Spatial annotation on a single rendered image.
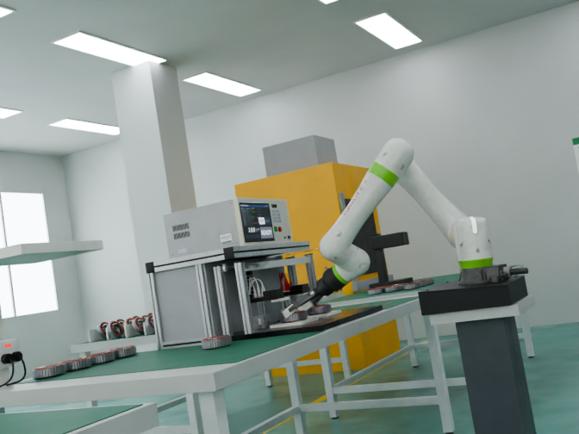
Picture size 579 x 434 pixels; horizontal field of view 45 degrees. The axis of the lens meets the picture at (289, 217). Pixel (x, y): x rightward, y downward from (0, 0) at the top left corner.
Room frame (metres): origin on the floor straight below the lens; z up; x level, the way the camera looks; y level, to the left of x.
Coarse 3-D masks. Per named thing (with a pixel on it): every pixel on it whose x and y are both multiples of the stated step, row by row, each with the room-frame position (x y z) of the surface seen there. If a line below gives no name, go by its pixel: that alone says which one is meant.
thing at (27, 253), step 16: (96, 240) 2.50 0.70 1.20; (0, 256) 2.24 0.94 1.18; (16, 256) 2.23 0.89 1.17; (32, 256) 2.33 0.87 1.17; (48, 256) 2.44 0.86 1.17; (64, 256) 2.55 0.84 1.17; (0, 304) 2.42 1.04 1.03; (0, 320) 2.41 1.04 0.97; (0, 336) 2.41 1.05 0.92; (0, 352) 2.35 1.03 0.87; (16, 352) 2.38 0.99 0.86; (0, 368) 2.34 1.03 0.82; (0, 384) 2.39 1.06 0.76
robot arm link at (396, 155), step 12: (396, 144) 2.57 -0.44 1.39; (408, 144) 2.59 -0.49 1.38; (384, 156) 2.58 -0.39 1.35; (396, 156) 2.57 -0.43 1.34; (408, 156) 2.58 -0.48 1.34; (372, 168) 2.60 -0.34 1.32; (384, 168) 2.57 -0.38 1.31; (396, 168) 2.58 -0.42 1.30; (384, 180) 2.58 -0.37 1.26; (396, 180) 2.61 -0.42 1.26
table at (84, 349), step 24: (288, 288) 5.45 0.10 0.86; (120, 336) 4.32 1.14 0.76; (144, 336) 4.15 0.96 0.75; (312, 360) 6.16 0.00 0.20; (336, 360) 6.05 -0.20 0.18; (168, 408) 5.07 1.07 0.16; (192, 408) 4.07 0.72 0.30; (144, 432) 4.25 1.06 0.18; (168, 432) 4.17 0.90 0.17; (192, 432) 4.08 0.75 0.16
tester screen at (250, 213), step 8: (240, 208) 2.87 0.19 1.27; (248, 208) 2.93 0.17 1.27; (256, 208) 2.98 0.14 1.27; (264, 208) 3.04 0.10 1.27; (248, 216) 2.92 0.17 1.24; (256, 216) 2.97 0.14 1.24; (264, 216) 3.03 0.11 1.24; (248, 224) 2.91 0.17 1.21; (256, 224) 2.97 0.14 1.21; (264, 224) 3.02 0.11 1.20; (248, 232) 2.90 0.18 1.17; (256, 232) 2.95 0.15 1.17; (272, 232) 3.08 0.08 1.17
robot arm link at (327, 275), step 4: (324, 272) 2.78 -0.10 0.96; (328, 272) 2.74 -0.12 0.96; (332, 272) 2.73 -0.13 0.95; (324, 276) 2.75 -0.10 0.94; (328, 276) 2.74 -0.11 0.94; (332, 276) 2.73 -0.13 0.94; (324, 280) 2.75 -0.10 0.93; (328, 280) 2.74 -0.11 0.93; (332, 280) 2.73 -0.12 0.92; (336, 280) 2.72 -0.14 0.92; (328, 284) 2.74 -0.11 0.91; (332, 284) 2.73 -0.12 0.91; (336, 284) 2.73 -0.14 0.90; (340, 284) 2.73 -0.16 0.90; (344, 284) 2.74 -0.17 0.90; (332, 288) 2.74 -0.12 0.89; (336, 288) 2.75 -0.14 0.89; (340, 288) 2.76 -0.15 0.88
